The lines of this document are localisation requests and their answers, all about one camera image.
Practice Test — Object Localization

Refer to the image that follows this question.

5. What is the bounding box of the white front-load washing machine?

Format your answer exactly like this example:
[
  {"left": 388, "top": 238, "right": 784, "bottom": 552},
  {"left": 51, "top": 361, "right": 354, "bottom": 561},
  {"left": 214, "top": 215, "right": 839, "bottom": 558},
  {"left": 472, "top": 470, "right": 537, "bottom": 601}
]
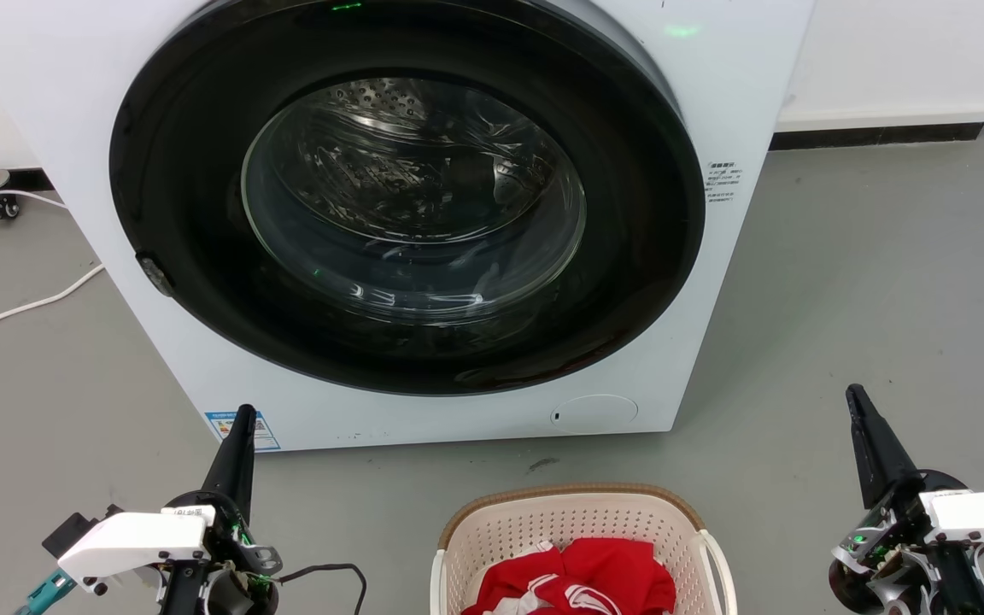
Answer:
[{"left": 0, "top": 0, "right": 817, "bottom": 453}]

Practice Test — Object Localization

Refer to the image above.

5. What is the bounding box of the white power cable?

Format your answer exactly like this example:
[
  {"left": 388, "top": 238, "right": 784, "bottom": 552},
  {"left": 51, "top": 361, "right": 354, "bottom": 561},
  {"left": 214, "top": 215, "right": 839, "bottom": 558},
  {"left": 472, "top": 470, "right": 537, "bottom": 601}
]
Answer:
[{"left": 0, "top": 263, "right": 107, "bottom": 349}]

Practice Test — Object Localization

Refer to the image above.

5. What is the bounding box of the red white garment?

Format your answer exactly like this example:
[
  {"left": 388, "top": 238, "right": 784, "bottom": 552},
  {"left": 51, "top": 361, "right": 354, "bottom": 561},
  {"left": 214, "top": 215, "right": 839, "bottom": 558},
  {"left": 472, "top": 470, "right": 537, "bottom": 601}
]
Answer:
[{"left": 461, "top": 537, "right": 677, "bottom": 615}]

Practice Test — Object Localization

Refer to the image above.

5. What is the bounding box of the blue energy label sticker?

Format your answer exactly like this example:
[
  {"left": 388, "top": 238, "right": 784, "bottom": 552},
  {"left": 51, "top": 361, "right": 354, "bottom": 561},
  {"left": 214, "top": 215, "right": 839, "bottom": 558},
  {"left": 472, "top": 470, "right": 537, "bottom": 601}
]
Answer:
[{"left": 205, "top": 410, "right": 281, "bottom": 452}]

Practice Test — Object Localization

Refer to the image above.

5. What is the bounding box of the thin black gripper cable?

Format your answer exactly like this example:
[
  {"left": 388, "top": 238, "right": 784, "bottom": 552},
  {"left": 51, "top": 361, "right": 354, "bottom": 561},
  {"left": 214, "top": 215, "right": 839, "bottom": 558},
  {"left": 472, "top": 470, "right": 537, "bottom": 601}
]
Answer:
[{"left": 274, "top": 563, "right": 368, "bottom": 615}]

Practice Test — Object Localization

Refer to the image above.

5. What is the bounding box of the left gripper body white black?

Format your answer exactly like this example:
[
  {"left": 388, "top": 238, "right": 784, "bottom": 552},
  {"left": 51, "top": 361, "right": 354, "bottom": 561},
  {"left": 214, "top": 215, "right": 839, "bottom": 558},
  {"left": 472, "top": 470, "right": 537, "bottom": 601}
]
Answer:
[{"left": 57, "top": 490, "right": 284, "bottom": 615}]

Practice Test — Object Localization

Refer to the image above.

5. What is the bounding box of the white text sticker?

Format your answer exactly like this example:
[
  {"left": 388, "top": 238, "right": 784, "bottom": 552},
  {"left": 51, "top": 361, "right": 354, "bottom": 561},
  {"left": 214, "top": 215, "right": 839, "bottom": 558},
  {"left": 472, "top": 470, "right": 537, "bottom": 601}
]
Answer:
[{"left": 706, "top": 160, "right": 746, "bottom": 205}]

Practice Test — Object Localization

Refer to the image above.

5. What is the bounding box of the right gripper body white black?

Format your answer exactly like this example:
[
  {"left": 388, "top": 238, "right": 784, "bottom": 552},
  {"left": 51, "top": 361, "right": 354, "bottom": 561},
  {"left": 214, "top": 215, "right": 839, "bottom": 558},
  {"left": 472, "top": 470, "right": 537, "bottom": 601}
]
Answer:
[{"left": 828, "top": 469, "right": 984, "bottom": 615}]

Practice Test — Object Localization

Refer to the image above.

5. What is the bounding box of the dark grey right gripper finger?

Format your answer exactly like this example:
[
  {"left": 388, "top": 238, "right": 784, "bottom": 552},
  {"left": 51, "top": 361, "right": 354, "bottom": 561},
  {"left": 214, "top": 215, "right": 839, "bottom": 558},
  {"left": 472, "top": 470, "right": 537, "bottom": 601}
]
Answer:
[
  {"left": 853, "top": 384, "right": 922, "bottom": 496},
  {"left": 845, "top": 384, "right": 893, "bottom": 511}
]

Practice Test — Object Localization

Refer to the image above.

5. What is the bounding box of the white plastic laundry basket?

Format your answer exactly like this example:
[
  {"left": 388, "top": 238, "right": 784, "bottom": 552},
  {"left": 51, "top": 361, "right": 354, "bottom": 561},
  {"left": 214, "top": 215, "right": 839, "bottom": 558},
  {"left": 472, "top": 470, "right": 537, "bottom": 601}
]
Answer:
[{"left": 430, "top": 483, "right": 738, "bottom": 615}]

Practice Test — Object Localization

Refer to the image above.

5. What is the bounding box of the black round washer door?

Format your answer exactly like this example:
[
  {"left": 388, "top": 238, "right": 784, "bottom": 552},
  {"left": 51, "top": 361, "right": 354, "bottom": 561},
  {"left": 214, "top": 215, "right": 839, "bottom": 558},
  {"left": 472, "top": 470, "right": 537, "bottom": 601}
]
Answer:
[{"left": 108, "top": 0, "right": 706, "bottom": 397}]

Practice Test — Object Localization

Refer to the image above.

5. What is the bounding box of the white cabinet with black plinth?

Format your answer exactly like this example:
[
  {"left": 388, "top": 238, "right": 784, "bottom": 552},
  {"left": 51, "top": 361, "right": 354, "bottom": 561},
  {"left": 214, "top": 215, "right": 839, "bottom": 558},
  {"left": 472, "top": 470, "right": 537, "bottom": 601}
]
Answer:
[{"left": 769, "top": 0, "right": 984, "bottom": 152}]

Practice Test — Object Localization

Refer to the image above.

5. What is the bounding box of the round white filter cover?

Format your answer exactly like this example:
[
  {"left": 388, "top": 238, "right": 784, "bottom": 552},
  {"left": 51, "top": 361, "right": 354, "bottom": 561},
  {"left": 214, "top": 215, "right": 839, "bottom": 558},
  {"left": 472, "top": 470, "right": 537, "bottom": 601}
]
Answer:
[{"left": 550, "top": 394, "right": 639, "bottom": 430}]

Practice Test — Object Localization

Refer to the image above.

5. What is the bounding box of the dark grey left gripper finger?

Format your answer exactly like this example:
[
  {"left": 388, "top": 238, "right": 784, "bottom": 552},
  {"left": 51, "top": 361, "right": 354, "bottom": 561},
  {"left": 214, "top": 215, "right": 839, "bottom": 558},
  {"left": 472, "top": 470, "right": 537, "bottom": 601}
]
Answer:
[
  {"left": 232, "top": 406, "right": 259, "bottom": 524},
  {"left": 201, "top": 405, "right": 250, "bottom": 513}
]

